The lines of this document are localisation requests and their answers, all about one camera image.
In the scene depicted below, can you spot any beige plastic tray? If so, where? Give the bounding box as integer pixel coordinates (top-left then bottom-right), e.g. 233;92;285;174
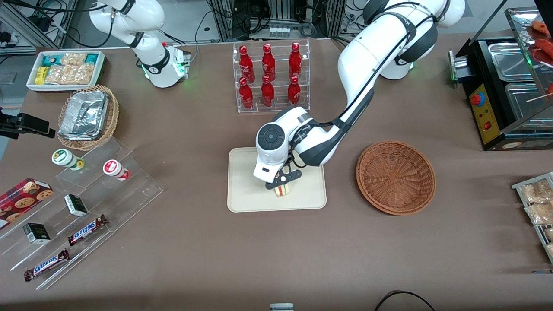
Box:
227;147;327;213

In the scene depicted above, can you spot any brown wicker basket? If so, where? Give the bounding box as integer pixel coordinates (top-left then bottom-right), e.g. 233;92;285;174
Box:
356;140;436;216

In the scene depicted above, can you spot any light wicker basket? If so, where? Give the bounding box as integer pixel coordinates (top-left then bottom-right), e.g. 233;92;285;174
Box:
57;85;120;152

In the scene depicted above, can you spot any clear acrylic bottle rack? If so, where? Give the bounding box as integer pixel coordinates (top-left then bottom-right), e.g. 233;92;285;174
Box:
232;38;311;114

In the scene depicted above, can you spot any red cola bottle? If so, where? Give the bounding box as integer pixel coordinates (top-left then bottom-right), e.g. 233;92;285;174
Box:
287;76;301;108
238;77;254;110
262;44;276;82
261;75;275;108
289;42;302;80
239;45;255;83

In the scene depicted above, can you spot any clear acrylic step display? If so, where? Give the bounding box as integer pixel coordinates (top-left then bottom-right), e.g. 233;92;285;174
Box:
0;137;164;291

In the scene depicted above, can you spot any red lid white cup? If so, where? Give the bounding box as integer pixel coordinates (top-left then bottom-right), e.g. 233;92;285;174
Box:
103;159;130;181

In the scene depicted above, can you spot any aluminium foil container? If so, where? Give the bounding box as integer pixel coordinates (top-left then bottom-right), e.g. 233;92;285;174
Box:
59;90;109;140

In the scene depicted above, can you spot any snickers chocolate bar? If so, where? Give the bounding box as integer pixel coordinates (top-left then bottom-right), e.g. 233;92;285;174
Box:
67;215;108;246
24;249;70;282

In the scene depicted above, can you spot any small black box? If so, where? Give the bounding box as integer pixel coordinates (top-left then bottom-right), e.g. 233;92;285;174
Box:
22;223;51;244
64;194;88;217

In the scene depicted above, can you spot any black food warmer case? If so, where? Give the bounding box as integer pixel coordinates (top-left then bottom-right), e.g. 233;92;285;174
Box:
448;0;553;152

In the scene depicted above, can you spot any green lid white cup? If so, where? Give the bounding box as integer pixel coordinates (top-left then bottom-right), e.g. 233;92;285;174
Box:
51;149;85;171

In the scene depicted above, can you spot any large clear cracker bag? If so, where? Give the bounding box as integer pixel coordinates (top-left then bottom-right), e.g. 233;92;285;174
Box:
44;64;95;85

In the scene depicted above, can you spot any small clear cracker bag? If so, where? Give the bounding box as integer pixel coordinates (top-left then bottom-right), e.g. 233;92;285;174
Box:
60;53;87;66

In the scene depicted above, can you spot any steel food pan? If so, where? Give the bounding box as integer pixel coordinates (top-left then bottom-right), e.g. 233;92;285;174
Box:
488;42;537;82
505;82;553;122

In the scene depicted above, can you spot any red cookie box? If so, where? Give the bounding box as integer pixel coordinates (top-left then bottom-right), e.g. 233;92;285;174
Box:
0;178;54;230

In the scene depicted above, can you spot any white rectangular snack bin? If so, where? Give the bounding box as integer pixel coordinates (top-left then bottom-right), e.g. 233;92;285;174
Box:
26;50;106;92

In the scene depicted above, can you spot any grey wrist camera black mount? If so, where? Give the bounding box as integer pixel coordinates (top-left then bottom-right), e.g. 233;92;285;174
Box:
265;170;302;191

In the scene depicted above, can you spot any black cable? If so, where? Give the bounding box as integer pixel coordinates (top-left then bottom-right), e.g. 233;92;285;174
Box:
374;290;436;311

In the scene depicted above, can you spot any grey wire rack tray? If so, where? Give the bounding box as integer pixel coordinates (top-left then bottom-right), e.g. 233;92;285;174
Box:
512;172;553;265

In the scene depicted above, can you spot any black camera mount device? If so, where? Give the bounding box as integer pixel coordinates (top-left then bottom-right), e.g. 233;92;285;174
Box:
0;108;56;140

